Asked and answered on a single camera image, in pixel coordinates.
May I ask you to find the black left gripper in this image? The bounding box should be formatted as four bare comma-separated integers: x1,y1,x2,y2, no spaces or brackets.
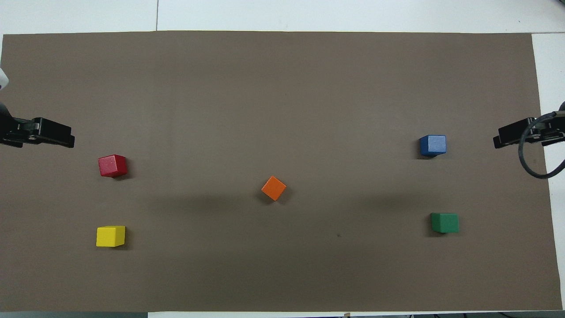
0,102,75,148

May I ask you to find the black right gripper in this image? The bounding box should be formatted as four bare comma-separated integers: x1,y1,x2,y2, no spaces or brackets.
493,102,565,148

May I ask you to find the red wooden block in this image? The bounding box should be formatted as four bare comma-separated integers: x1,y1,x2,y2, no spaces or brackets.
98,154,128,178

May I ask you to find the blue wooden block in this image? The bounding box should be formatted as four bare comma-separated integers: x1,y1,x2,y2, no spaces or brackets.
419,135,447,157

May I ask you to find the green wooden block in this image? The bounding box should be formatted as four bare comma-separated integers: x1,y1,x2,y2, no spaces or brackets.
431,213,460,234

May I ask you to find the yellow wooden block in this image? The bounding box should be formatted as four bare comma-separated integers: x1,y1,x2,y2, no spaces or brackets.
96,226,126,247

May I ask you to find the orange wooden block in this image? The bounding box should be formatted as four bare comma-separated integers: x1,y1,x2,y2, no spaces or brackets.
261,176,286,201

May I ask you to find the brown table mat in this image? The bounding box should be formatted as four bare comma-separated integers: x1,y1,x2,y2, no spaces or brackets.
0,30,563,312

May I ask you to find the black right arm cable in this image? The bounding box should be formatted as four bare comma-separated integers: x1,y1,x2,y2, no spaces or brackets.
519,113,565,179

